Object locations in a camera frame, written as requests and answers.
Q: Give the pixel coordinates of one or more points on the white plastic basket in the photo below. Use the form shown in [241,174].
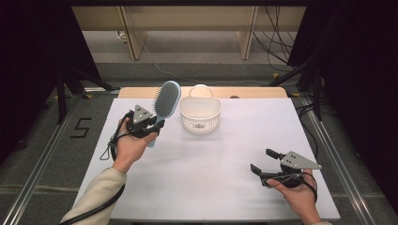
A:
[200,112]

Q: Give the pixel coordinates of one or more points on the wooden bench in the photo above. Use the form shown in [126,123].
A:
[187,18]

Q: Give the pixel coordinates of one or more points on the dark curtain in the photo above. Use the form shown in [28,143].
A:
[34,62]
[359,78]

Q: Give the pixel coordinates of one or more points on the person's right hand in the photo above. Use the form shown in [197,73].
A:
[300,198]

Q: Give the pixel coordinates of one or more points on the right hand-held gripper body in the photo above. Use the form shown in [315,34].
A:
[297,162]

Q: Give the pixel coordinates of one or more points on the person's left hand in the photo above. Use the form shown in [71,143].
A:
[130,150]

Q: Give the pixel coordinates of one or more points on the metal floor rail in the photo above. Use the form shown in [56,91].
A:
[37,168]
[338,162]

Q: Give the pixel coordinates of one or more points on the wooden table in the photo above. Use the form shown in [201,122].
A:
[250,92]

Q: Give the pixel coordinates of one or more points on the black metal stand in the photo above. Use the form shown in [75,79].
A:
[61,93]
[316,93]

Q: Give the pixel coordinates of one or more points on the light blue hairbrush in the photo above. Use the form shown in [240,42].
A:
[167,100]

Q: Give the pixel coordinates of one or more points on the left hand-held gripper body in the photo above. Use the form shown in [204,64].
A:
[141,114]

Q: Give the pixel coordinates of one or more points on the white table mat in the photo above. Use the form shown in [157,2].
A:
[212,175]

